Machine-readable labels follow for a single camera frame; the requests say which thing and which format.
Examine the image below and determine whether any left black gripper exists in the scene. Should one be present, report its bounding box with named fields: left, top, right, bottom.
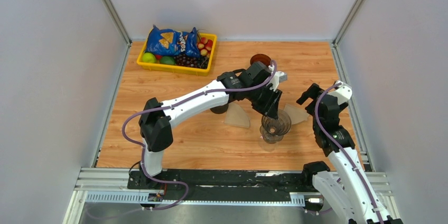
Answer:
left=246, top=84, right=283, bottom=122

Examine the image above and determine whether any paper coffee filter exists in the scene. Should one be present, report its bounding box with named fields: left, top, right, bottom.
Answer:
left=283, top=104, right=309, bottom=125

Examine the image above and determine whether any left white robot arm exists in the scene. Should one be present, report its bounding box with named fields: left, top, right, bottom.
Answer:
left=138, top=61, right=287, bottom=189

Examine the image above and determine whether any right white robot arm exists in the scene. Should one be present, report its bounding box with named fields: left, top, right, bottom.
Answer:
left=296, top=81, right=402, bottom=223

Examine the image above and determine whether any clear glass dripper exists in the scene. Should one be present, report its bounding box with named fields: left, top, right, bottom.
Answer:
left=260, top=110, right=292, bottom=144

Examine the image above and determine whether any paper filter on table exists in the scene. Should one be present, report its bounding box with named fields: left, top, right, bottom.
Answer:
left=224, top=103, right=250, bottom=128

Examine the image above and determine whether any brown amber dripper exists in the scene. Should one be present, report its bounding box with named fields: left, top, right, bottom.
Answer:
left=249, top=53, right=272, bottom=67

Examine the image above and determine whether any red rimmed glass server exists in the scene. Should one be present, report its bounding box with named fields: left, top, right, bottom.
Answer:
left=210, top=104, right=229, bottom=114

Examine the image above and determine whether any yellow plastic bin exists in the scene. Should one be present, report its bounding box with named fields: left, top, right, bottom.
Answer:
left=136, top=33, right=218, bottom=76

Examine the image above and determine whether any dark grape bunch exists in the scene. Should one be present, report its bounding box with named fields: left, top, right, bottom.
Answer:
left=174, top=54, right=209, bottom=69

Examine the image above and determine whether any red apples pile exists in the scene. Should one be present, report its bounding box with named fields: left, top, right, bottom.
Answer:
left=197, top=37, right=213, bottom=57

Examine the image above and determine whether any green avocado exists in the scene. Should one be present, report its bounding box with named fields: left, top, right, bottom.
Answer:
left=159, top=56, right=176, bottom=66

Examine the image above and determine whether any blue chips bag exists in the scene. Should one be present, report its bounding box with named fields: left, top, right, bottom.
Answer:
left=145, top=25, right=200, bottom=58

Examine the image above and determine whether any green lime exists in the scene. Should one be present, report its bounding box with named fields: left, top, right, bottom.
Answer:
left=141, top=52, right=157, bottom=63

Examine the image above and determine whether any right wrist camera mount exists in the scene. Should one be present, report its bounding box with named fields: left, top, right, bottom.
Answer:
left=327, top=80, right=353, bottom=105

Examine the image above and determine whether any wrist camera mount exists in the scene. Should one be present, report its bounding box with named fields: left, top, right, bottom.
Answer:
left=268, top=71, right=287, bottom=91
left=327, top=80, right=353, bottom=105

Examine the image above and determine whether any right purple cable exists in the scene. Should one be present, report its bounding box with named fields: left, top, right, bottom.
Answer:
left=304, top=81, right=386, bottom=224

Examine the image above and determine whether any purple cable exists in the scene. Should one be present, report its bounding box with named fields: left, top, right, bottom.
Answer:
left=304, top=81, right=386, bottom=224
left=121, top=60, right=278, bottom=211

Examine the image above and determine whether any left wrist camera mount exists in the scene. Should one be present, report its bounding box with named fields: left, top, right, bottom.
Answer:
left=268, top=71, right=287, bottom=91

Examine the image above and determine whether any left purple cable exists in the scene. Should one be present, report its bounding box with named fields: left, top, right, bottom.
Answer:
left=121, top=60, right=278, bottom=211

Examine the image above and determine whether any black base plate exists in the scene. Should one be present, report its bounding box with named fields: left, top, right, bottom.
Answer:
left=127, top=165, right=324, bottom=211

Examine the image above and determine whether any aluminium frame rail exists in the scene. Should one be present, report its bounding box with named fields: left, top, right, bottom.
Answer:
left=63, top=162, right=400, bottom=223

